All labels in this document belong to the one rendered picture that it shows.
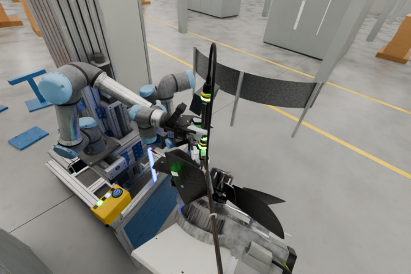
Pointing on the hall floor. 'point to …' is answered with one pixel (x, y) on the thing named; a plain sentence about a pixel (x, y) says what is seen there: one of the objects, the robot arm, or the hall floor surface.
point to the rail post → (128, 246)
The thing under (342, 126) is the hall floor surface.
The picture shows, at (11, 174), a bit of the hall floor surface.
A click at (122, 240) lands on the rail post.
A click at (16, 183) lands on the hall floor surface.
